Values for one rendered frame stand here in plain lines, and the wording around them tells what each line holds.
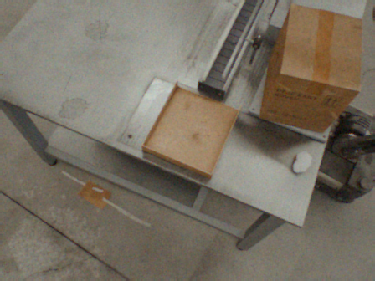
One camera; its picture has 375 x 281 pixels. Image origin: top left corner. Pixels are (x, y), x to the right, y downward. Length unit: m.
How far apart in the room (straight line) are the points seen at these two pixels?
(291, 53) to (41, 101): 0.89
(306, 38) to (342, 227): 1.30
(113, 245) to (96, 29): 1.11
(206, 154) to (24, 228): 1.24
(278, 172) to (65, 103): 0.81
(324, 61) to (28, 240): 1.69
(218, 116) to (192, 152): 0.18
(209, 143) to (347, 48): 0.54
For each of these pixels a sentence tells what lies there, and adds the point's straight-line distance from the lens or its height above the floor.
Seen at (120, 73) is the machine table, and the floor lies 0.83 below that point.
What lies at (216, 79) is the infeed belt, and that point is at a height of 0.88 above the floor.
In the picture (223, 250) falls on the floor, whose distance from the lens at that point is 2.00.
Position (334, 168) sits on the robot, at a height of 0.24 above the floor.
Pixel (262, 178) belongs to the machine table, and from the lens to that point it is 1.24.
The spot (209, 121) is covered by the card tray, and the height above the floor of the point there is 0.83.
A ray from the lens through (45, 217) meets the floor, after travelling 2.12.
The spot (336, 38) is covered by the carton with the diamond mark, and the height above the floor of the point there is 1.12.
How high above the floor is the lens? 1.95
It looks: 65 degrees down
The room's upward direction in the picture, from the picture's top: 7 degrees clockwise
